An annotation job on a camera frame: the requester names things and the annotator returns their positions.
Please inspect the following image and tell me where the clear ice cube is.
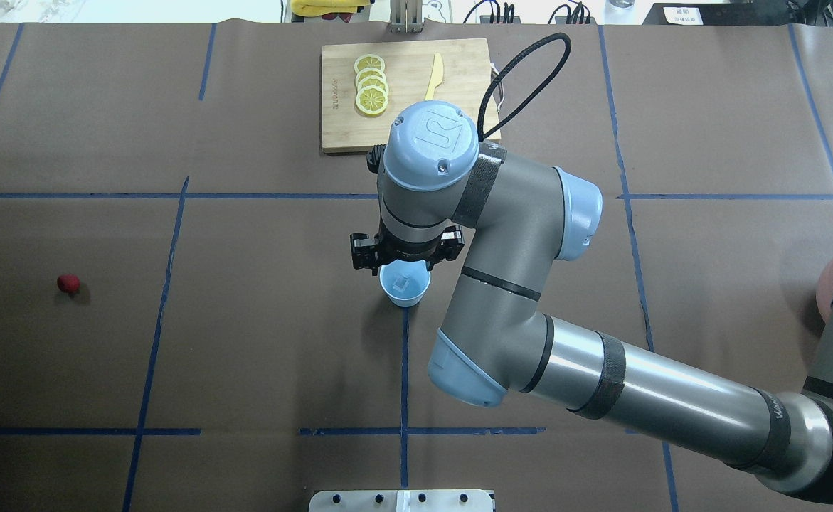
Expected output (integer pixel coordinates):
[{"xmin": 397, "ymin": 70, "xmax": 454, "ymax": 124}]
[{"xmin": 391, "ymin": 274, "xmax": 417, "ymax": 296}]

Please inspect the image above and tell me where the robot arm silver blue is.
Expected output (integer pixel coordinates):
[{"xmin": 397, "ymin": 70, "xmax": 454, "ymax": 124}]
[{"xmin": 371, "ymin": 100, "xmax": 833, "ymax": 505}]

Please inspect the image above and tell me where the light blue plastic cup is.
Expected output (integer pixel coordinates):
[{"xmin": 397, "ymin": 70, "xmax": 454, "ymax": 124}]
[{"xmin": 379, "ymin": 260, "xmax": 430, "ymax": 308}]

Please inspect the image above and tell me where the lemon slice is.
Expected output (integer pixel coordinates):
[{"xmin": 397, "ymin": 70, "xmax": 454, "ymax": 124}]
[{"xmin": 354, "ymin": 85, "xmax": 389, "ymax": 117}]

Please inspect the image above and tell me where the yellow plastic knife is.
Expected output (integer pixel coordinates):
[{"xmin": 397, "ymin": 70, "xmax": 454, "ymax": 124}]
[{"xmin": 423, "ymin": 52, "xmax": 445, "ymax": 101}]

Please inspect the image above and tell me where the wooden cutting board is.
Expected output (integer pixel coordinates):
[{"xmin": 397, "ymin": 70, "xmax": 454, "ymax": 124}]
[{"xmin": 321, "ymin": 38, "xmax": 493, "ymax": 154}]

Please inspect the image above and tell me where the white pillar with base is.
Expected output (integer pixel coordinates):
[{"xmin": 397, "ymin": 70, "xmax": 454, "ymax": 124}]
[{"xmin": 308, "ymin": 489, "xmax": 497, "ymax": 511}]

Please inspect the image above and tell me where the yellow cloth bag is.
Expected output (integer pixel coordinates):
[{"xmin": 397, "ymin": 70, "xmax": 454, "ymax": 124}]
[{"xmin": 290, "ymin": 0, "xmax": 374, "ymax": 18}]

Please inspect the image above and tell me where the red strawberry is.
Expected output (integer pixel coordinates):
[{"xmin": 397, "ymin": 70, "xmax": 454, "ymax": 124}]
[{"xmin": 56, "ymin": 274, "xmax": 82, "ymax": 296}]

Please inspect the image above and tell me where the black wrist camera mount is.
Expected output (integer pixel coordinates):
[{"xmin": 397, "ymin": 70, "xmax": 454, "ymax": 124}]
[{"xmin": 350, "ymin": 224, "xmax": 465, "ymax": 276}]

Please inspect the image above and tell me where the aluminium frame post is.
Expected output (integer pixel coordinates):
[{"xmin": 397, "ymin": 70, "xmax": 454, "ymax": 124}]
[{"xmin": 389, "ymin": 0, "xmax": 425, "ymax": 33}]

